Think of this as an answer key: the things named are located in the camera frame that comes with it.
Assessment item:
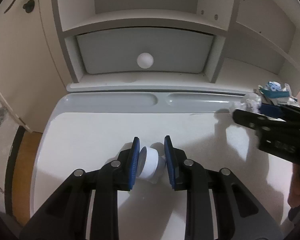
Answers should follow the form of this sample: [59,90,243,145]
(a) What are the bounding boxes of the crumpled white tissue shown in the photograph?
[229,93,262,114]

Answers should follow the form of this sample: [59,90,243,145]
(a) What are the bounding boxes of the blue white snack bag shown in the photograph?
[258,81,300,107]

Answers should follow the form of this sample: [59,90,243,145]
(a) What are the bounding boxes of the black lock knob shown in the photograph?
[23,0,35,14]

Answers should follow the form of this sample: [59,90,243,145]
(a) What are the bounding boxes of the grey drawer with knob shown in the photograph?
[77,28,214,74]

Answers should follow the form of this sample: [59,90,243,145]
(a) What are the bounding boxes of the right hand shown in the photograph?
[288,164,300,223]

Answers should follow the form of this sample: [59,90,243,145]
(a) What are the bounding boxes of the white desk hutch shelf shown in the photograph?
[51,0,300,93]

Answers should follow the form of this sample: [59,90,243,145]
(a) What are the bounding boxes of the white door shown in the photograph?
[0,0,71,132]

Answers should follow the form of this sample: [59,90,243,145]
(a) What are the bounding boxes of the white tape roll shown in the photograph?
[136,146,166,184]

